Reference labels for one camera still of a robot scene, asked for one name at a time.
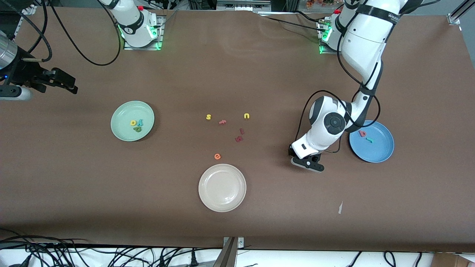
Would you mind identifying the green plate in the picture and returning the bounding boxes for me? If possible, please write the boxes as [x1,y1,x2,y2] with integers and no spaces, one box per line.
[110,100,155,142]

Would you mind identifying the beige plate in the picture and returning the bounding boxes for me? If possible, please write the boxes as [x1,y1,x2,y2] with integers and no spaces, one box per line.
[198,164,247,212]

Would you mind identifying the blue plate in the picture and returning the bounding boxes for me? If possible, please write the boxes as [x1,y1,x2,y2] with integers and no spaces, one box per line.
[349,120,395,164]

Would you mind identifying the orange flowers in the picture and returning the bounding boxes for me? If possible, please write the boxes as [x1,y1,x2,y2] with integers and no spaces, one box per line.
[306,0,345,9]

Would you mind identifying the grey device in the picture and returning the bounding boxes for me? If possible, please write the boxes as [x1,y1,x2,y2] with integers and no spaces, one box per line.
[216,0,272,12]

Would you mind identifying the cardboard box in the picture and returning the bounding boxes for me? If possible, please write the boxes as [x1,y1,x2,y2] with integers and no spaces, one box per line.
[432,253,475,267]

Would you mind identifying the black right arm cable loop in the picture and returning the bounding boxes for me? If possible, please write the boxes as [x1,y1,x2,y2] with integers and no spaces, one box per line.
[49,0,122,67]

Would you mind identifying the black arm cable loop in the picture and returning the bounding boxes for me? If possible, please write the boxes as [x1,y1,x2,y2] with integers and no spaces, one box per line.
[336,22,383,98]
[49,0,122,67]

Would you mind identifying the aluminium table frame rail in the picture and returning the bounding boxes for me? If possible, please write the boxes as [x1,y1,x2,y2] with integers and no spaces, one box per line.
[15,4,38,36]

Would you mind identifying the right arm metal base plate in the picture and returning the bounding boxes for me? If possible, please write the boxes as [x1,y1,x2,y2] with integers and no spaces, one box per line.
[123,14,164,51]

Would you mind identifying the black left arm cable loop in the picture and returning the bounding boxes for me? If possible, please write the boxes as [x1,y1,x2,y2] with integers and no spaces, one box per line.
[336,22,383,98]

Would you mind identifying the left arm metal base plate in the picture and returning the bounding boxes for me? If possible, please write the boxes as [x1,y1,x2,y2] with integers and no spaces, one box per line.
[317,18,346,56]

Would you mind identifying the metal table bracket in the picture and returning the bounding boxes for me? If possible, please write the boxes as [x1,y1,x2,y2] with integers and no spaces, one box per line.
[222,236,245,267]

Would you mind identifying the curved black floor cable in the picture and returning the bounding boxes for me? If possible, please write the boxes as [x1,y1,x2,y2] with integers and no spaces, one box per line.
[347,251,363,267]

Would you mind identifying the black cable on table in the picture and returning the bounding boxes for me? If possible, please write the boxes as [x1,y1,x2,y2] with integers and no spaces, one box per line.
[256,10,327,34]

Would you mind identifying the thick black floor cable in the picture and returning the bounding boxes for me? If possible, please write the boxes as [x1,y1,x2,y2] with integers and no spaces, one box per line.
[0,228,93,247]

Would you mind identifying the aluminium frame profile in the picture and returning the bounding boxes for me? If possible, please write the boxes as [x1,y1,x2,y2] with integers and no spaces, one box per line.
[447,0,475,26]

